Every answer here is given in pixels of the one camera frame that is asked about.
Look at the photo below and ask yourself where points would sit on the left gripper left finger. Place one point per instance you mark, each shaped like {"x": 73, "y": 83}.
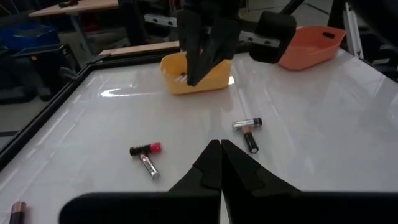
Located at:
{"x": 208, "y": 168}

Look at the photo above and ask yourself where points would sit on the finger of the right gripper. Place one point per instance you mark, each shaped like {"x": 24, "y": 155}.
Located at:
{"x": 192, "y": 46}
{"x": 222, "y": 43}

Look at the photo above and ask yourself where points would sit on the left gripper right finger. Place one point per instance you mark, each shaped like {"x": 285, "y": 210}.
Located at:
{"x": 239, "y": 171}

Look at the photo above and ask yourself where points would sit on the copper black battery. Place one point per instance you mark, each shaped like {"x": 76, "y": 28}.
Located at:
{"x": 251, "y": 141}
{"x": 18, "y": 213}

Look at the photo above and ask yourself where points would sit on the silver battery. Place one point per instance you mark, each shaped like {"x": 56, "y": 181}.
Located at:
{"x": 181, "y": 77}
{"x": 150, "y": 168}
{"x": 245, "y": 124}

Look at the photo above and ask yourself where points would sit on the yellow plastic bin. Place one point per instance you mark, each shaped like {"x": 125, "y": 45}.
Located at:
{"x": 214, "y": 77}

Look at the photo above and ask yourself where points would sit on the orange plastic bin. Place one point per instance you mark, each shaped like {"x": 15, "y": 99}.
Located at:
{"x": 311, "y": 46}

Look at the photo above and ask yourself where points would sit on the light wooden table board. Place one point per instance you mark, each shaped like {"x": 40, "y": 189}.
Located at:
{"x": 140, "y": 48}

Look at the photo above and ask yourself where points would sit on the wooden room table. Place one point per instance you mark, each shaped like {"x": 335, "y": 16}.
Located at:
{"x": 93, "y": 4}

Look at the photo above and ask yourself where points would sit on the blue storage crate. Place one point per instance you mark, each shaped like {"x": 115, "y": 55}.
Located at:
{"x": 28, "y": 39}

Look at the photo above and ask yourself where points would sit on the black aluminium table frame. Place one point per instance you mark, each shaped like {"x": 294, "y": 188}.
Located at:
{"x": 46, "y": 113}

